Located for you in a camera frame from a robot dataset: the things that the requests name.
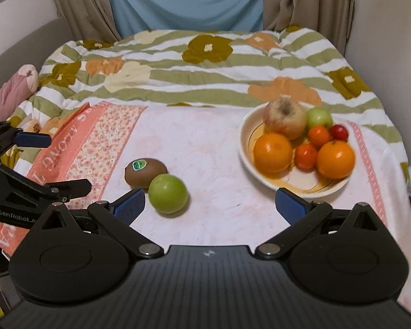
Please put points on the brown kiwi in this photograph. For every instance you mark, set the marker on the brown kiwi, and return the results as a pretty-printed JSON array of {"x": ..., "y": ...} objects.
[{"x": 147, "y": 174}]

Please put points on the beige headboard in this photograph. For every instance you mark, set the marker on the beige headboard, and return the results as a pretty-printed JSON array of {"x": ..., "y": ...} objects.
[{"x": 24, "y": 48}]

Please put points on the cartoon duck plate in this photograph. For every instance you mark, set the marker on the cartoon duck plate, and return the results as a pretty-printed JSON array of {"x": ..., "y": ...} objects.
[{"x": 304, "y": 185}]

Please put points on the beige curtain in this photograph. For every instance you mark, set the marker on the beige curtain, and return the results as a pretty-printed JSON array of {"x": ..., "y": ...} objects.
[
  {"x": 304, "y": 3},
  {"x": 82, "y": 3}
]

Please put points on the blue cloth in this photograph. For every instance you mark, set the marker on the blue cloth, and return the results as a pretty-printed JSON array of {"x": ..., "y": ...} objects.
[{"x": 185, "y": 0}]

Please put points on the orange-red tomato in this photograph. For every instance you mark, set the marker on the orange-red tomato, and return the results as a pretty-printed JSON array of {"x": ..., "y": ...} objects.
[{"x": 305, "y": 157}]

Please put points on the orange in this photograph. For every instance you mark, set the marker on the orange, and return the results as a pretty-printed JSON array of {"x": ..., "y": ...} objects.
[
  {"x": 272, "y": 152},
  {"x": 335, "y": 159}
]

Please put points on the red apple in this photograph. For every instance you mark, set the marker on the red apple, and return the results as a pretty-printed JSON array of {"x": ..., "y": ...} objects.
[{"x": 284, "y": 118}]

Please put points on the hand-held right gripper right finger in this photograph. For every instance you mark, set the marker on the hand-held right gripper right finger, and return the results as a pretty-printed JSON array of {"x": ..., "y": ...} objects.
[{"x": 291, "y": 206}]

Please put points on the striped floral blanket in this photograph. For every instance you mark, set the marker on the striped floral blanket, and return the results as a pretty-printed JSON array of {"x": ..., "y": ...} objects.
[{"x": 226, "y": 75}]

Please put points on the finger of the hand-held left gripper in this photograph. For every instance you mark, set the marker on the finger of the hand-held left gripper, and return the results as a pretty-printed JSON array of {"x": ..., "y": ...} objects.
[
  {"x": 32, "y": 139},
  {"x": 27, "y": 186}
]

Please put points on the small tangerine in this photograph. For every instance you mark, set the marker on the small tangerine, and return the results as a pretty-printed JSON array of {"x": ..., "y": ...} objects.
[{"x": 318, "y": 137}]

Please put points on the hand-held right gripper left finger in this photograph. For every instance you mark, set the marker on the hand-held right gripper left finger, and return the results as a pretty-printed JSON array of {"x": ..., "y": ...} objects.
[{"x": 130, "y": 207}]

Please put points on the pink printed towel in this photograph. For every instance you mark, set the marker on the pink printed towel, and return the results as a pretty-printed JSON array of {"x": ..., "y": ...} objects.
[{"x": 209, "y": 144}]

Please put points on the small green apple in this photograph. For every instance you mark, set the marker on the small green apple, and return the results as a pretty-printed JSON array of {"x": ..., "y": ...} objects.
[{"x": 320, "y": 118}]

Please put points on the large green apple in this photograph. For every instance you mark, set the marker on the large green apple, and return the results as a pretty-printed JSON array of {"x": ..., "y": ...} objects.
[{"x": 167, "y": 193}]

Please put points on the pink plush toy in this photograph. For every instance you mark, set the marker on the pink plush toy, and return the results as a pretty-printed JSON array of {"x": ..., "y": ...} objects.
[{"x": 13, "y": 90}]

